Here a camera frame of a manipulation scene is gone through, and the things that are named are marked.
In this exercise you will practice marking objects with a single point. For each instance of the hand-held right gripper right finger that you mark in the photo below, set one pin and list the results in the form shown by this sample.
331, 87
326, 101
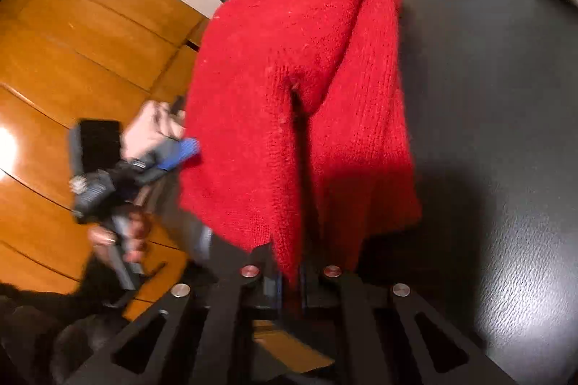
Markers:
361, 312

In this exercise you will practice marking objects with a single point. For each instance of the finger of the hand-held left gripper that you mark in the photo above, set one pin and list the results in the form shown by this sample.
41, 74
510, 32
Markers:
177, 105
180, 152

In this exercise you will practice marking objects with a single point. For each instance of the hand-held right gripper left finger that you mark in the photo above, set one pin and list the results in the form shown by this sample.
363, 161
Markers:
225, 312

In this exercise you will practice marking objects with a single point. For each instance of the red knitted sweater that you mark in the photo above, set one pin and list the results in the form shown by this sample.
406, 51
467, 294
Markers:
289, 109

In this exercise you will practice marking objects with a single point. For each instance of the person's left hand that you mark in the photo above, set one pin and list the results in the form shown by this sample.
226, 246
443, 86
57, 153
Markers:
131, 233

